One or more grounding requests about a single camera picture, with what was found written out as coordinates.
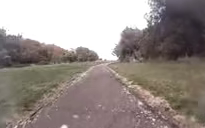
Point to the grey paved path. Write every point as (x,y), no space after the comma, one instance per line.
(93,100)

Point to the robot's own part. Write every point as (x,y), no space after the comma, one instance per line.
(64,126)

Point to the grass field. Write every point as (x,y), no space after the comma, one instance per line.
(173,81)
(20,85)

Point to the row of dark trees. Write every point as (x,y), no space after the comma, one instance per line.
(170,33)

